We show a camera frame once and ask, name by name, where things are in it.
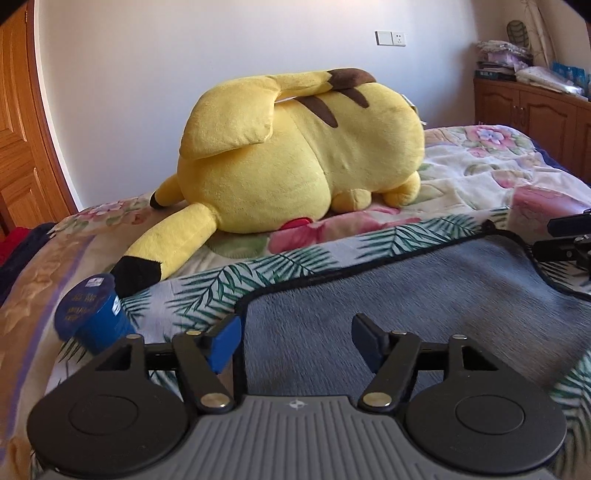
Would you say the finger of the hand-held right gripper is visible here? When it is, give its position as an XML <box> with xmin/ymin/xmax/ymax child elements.
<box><xmin>547</xmin><ymin>213</ymin><xmax>591</xmax><ymax>235</ymax></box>
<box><xmin>531</xmin><ymin>234</ymin><xmax>591</xmax><ymax>269</ymax></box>

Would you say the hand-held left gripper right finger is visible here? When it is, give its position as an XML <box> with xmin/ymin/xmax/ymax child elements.
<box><xmin>351</xmin><ymin>313</ymin><xmax>502</xmax><ymax>411</ymax></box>

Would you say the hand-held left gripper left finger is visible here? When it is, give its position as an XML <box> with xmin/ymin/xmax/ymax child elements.
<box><xmin>93</xmin><ymin>315</ymin><xmax>243</xmax><ymax>413</ymax></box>

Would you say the grey towel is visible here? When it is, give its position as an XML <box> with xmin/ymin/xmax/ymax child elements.
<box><xmin>235</xmin><ymin>230</ymin><xmax>591</xmax><ymax>398</ymax></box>

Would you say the leaf print sheet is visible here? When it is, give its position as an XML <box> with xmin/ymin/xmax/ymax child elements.
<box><xmin>44</xmin><ymin>213</ymin><xmax>591</xmax><ymax>480</ymax></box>

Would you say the floral blanket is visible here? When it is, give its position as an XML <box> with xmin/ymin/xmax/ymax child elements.
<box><xmin>0</xmin><ymin>124</ymin><xmax>591</xmax><ymax>480</ymax></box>

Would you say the wooden cabinet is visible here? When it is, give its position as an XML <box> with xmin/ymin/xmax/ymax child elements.
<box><xmin>473</xmin><ymin>76</ymin><xmax>591</xmax><ymax>175</ymax></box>

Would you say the blue cylindrical container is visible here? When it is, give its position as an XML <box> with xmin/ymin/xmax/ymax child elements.
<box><xmin>52</xmin><ymin>272</ymin><xmax>136</xmax><ymax>356</ymax></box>

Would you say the pile of folded linens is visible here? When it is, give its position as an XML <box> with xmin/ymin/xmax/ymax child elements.
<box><xmin>475</xmin><ymin>40</ymin><xmax>591</xmax><ymax>100</ymax></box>

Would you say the yellow plush toy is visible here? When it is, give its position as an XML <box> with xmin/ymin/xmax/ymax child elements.
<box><xmin>113</xmin><ymin>68</ymin><xmax>426</xmax><ymax>296</ymax></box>

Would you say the dark blue cloth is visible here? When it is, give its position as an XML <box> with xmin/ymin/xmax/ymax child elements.
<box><xmin>0</xmin><ymin>222</ymin><xmax>58</xmax><ymax>308</ymax></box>

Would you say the red cloth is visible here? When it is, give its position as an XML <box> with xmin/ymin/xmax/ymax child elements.
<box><xmin>0</xmin><ymin>226</ymin><xmax>31</xmax><ymax>267</ymax></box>

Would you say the wooden wardrobe door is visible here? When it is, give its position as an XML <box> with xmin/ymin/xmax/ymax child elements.
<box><xmin>0</xmin><ymin>0</ymin><xmax>78</xmax><ymax>236</ymax></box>

